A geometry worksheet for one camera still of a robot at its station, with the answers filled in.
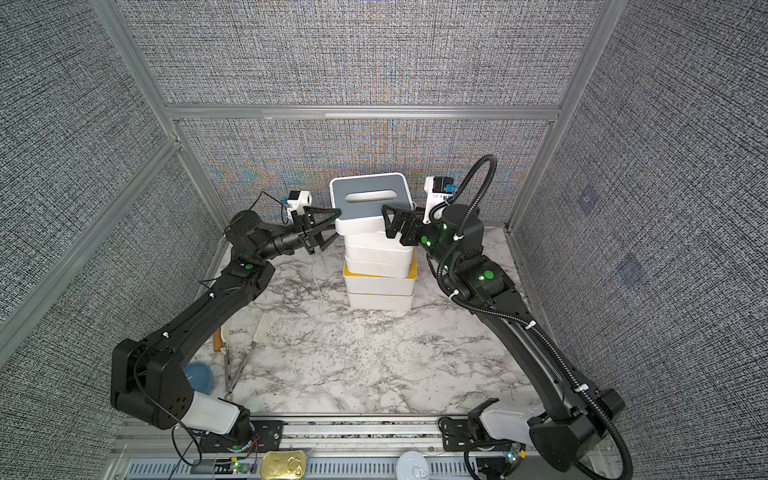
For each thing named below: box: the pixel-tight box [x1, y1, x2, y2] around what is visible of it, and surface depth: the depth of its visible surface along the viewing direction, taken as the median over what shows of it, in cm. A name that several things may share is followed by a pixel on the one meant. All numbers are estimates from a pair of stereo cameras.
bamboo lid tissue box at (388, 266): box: [345, 255, 413, 278], surface depth 81 cm
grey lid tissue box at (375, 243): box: [344, 231, 413, 256], surface depth 75 cm
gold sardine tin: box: [260, 450, 307, 480], surface depth 68 cm
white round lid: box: [395, 451, 430, 480], surface depth 66 cm
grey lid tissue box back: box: [329, 173, 413, 235], surface depth 69 cm
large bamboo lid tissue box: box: [347, 291, 415, 311], surface depth 96 cm
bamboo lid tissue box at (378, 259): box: [345, 249, 412, 269], surface depth 78 cm
